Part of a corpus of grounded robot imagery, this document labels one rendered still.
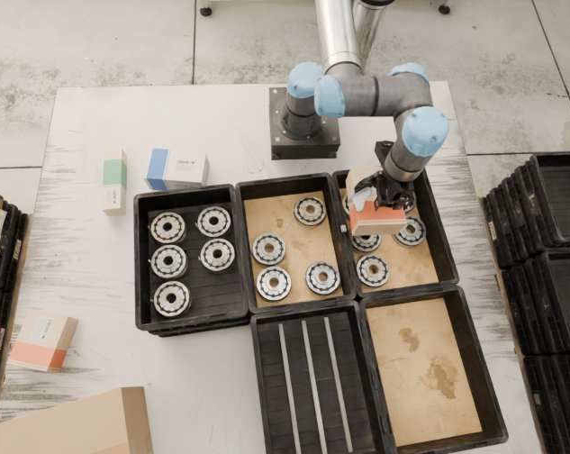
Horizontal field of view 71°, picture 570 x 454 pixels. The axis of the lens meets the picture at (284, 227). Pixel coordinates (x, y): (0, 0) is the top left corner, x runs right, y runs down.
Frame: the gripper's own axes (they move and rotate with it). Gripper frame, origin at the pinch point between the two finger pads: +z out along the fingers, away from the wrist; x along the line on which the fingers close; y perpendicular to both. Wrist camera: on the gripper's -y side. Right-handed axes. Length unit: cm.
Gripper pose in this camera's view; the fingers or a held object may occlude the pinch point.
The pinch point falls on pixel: (375, 198)
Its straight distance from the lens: 104.9
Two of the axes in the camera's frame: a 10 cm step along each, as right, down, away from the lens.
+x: 10.0, -0.4, 0.6
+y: 0.6, 9.3, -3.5
